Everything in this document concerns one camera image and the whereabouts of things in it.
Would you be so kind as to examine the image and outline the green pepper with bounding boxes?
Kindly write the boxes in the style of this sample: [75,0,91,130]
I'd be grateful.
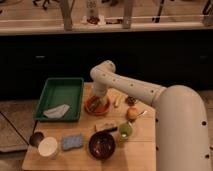
[90,96,101,111]

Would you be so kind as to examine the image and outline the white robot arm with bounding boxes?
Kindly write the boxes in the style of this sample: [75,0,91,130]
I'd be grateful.
[90,60,213,171]

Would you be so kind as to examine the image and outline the orange red bowl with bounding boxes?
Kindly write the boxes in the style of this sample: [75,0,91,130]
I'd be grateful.
[84,95,110,116]

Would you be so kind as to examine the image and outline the dark maroon bowl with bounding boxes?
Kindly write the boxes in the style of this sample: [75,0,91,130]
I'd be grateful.
[88,131,116,160]

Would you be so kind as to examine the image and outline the yellow banana piece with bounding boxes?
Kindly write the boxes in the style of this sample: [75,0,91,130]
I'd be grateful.
[114,95,122,108]

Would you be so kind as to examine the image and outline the small dark patterned object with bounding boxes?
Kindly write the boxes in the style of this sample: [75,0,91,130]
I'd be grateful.
[125,96,137,106]

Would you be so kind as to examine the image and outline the orange apple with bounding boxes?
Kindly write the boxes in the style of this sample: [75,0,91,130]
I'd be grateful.
[126,107,139,120]

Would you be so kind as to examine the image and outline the wooden block with knife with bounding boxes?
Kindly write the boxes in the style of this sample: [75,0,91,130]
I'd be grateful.
[95,121,118,132]

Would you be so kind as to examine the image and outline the metal spoon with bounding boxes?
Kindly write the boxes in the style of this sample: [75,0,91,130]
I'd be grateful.
[128,110,148,125]

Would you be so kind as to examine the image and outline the green cup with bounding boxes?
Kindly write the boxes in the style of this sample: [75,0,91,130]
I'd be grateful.
[118,122,132,140]

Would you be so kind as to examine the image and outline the green plastic tray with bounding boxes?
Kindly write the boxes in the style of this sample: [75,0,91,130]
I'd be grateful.
[33,77,84,122]

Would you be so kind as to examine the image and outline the white cloth in tray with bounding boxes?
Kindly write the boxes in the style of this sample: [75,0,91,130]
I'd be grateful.
[43,104,70,118]

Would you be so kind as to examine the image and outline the blue sponge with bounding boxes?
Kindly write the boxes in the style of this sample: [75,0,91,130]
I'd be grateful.
[61,134,83,151]

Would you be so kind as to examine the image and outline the white cup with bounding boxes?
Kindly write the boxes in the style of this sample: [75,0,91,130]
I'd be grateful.
[38,137,58,158]

